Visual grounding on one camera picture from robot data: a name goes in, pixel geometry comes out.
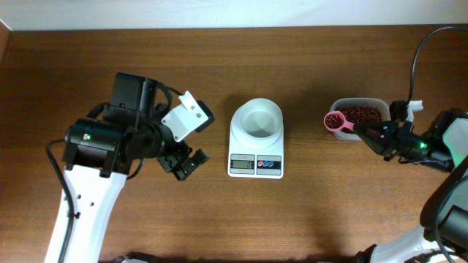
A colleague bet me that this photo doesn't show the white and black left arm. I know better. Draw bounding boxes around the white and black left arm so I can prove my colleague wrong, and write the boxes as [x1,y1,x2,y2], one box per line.
[45,72,214,262]

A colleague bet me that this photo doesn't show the clear plastic container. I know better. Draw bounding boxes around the clear plastic container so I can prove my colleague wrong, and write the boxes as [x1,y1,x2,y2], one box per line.
[330,98,390,123]

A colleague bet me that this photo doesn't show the white bowl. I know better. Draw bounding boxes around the white bowl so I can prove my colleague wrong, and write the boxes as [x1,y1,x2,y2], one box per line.
[239,98,283,139]

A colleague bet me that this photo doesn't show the pink measuring scoop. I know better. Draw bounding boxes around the pink measuring scoop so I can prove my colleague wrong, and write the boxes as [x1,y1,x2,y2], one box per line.
[323,111,354,132]

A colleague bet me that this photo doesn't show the white digital kitchen scale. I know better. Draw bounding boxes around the white digital kitchen scale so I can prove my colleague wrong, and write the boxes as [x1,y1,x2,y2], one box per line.
[227,108,285,179]

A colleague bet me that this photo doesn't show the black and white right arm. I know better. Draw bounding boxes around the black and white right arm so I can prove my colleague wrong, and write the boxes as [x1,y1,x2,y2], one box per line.
[354,108,467,262]

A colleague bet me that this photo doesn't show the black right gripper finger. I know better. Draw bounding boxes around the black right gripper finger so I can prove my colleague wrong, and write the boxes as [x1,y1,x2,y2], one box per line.
[353,121,399,134]
[360,130,388,156]

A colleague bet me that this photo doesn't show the red adzuki beans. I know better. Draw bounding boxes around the red adzuki beans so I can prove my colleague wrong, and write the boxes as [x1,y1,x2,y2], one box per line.
[337,106,382,123]

